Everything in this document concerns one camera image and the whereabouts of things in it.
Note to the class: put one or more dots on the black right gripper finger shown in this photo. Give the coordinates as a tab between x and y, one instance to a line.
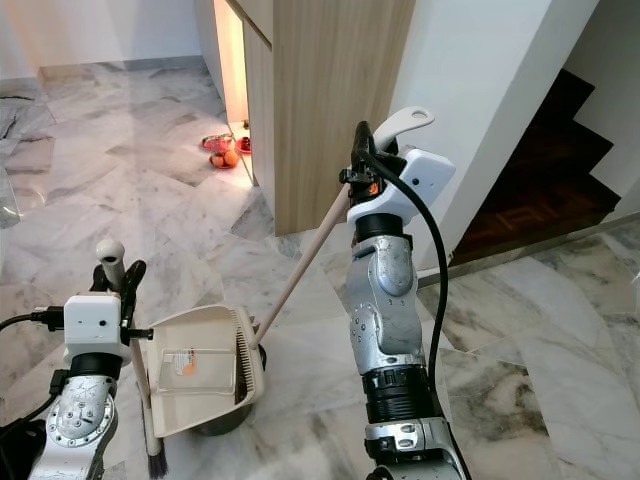
362	142

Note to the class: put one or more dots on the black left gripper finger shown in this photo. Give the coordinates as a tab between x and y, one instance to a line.
105	279
136	275

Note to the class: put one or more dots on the beige broom with dark bristles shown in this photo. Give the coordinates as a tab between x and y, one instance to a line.
110	252

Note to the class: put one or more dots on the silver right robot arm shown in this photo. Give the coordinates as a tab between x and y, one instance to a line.
385	290

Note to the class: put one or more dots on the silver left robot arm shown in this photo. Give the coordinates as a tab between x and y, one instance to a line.
82	425

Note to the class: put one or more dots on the black object on floor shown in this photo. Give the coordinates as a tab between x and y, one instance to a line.
15	455

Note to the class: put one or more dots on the light wood cabinet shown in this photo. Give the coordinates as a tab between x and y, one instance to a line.
320	110

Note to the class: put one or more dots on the orange fruits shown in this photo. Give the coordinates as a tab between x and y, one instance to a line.
226	159

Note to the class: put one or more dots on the dark wooden staircase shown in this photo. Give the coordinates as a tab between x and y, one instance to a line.
550	180

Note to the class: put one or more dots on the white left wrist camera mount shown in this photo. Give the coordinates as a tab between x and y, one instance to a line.
93	320

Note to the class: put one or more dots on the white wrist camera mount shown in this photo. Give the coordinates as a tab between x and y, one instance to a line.
93	320
420	180

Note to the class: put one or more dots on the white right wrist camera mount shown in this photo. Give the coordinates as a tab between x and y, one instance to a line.
420	180

